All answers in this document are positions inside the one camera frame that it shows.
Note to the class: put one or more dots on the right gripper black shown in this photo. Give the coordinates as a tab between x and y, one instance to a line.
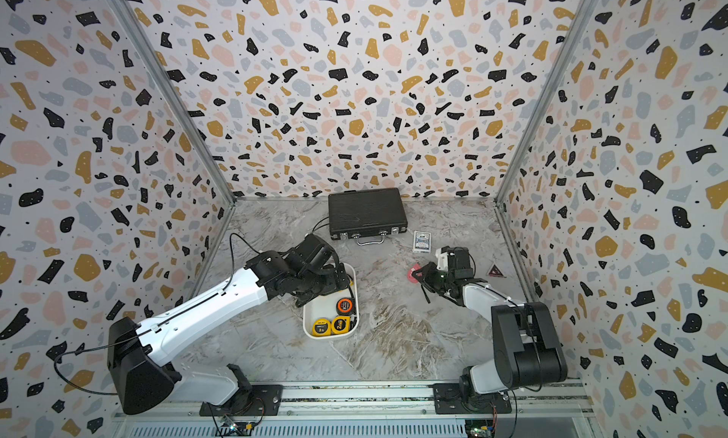
428	269

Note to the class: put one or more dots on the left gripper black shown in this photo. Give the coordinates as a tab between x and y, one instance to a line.
334	282

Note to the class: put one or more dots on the orange black tape measure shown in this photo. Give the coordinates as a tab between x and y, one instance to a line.
345	307

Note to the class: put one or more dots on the pink tape measure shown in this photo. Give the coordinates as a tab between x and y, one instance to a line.
412	270

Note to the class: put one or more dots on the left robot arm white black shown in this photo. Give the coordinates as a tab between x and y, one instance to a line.
142	356

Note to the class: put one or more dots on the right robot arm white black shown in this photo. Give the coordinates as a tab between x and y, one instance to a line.
527	352

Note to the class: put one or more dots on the playing card deck box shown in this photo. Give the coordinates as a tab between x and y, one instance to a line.
422	241

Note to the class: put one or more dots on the white plastic storage box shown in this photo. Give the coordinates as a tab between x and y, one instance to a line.
324	307

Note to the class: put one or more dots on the yellow tape measure bottom left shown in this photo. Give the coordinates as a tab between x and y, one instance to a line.
321	328

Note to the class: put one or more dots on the yellow tape measure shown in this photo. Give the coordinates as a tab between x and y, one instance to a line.
341	325
321	328

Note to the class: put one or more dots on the yellow tape measure bottom right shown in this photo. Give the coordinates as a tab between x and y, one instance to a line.
341	325

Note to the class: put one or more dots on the red triangle sticker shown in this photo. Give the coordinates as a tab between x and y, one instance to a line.
494	271

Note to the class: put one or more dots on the black metal-trimmed carrying case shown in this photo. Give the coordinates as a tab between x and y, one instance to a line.
364	214

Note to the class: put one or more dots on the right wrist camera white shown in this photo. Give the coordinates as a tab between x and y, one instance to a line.
442	257

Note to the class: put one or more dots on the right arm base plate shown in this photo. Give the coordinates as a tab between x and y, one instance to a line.
451	398

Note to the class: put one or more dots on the aluminium front rail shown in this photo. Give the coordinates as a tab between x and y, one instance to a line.
415	399

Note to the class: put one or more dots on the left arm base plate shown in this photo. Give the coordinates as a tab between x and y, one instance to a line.
259	400

